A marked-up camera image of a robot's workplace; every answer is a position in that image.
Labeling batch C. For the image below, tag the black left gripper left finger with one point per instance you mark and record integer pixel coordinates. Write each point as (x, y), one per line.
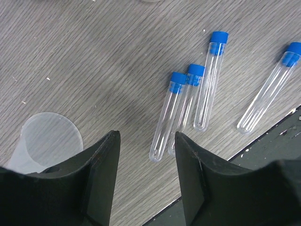
(77, 192)

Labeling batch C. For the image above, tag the blue capped test tube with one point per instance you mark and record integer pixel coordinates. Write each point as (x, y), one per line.
(167, 115)
(187, 102)
(212, 71)
(271, 88)

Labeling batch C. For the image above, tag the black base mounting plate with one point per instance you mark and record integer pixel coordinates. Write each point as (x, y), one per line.
(282, 141)

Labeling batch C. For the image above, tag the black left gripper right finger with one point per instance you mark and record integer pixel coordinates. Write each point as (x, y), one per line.
(216, 192)

